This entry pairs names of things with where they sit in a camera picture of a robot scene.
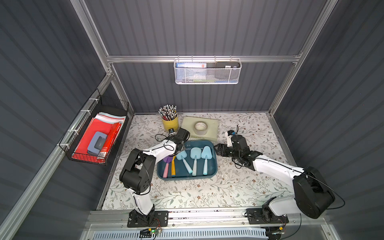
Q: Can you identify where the light blue shovel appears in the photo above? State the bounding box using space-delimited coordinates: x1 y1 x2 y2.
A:
190 147 202 177
176 151 193 174
202 146 213 176

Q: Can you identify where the teal plastic storage tray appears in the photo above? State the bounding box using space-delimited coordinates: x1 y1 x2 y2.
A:
157 140 218 181

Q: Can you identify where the purple shovel pink handle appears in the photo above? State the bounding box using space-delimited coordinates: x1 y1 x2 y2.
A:
163 156 173 178

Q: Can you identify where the yellow toy shovel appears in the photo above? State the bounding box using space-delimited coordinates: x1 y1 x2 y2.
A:
171 156 176 178

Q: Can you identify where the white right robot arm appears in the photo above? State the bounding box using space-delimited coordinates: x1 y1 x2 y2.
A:
214 131 336 221

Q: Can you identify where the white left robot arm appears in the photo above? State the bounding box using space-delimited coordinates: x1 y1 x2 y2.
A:
119 128 190 216

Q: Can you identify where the blue white box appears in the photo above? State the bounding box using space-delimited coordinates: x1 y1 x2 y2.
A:
174 63 207 84

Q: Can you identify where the grey blue stapler box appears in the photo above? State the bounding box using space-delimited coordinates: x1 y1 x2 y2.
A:
87 132 107 156

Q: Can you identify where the yellow pencil cup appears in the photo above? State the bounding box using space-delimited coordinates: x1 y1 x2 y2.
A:
162 117 179 133

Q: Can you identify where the clear tape roll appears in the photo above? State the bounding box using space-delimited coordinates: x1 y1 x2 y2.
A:
194 121 208 136

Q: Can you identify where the pale green flat board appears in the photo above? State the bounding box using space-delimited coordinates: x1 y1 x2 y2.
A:
181 117 219 142

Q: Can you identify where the bundle of pencils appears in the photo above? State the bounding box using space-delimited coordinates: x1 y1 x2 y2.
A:
159 105 178 121

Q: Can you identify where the red book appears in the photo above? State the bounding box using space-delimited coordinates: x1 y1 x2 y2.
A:
97 122 122 160

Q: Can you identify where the black device in basket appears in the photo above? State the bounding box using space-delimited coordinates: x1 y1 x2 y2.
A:
214 62 242 82

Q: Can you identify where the white vent grille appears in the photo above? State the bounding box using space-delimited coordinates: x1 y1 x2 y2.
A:
91 227 268 240

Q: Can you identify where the red folder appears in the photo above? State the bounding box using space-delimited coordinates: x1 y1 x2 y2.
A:
71 112 126 165

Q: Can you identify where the small green circuit board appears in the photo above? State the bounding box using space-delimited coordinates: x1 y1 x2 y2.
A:
139 228 163 239

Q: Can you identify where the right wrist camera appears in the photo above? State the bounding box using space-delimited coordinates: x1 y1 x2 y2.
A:
227 130 237 147

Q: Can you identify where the aluminium front rail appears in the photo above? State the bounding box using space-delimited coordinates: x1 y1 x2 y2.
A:
85 207 327 229

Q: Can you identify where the white mesh wall basket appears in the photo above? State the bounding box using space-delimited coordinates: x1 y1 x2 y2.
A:
174 59 243 85

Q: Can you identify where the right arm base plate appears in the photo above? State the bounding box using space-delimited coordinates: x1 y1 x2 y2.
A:
245 208 289 226

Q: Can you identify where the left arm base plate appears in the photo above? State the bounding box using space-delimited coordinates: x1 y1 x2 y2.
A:
127 210 169 228

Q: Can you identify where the black wire side basket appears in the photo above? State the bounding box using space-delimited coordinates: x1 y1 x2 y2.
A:
59 92 129 165

